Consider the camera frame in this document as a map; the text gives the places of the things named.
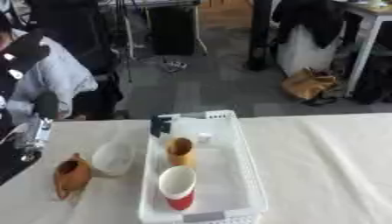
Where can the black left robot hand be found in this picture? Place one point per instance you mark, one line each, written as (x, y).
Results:
(46, 106)

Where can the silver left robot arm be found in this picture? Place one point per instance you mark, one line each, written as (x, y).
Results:
(42, 134)

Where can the brown ceramic sauce boat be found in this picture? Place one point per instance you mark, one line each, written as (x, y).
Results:
(73, 175)

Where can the white bowl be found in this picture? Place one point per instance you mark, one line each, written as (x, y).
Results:
(113, 159)

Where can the black clip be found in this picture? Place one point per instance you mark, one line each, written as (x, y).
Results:
(160, 125)

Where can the black bin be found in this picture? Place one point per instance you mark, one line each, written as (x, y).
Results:
(172, 30)

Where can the red and white cup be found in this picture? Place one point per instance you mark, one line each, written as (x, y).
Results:
(179, 198)

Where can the white plastic basket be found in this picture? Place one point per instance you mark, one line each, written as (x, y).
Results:
(224, 180)

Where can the black pole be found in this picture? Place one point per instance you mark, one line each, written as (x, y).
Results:
(258, 35)

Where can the tan bag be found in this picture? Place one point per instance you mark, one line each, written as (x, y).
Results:
(308, 84)

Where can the white chair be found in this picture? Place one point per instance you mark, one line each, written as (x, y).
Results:
(303, 54)

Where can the black jacket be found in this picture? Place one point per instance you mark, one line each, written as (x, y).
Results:
(312, 20)

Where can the black bag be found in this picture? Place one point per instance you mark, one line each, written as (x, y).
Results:
(372, 81)

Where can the white table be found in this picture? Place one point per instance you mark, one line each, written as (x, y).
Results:
(368, 26)

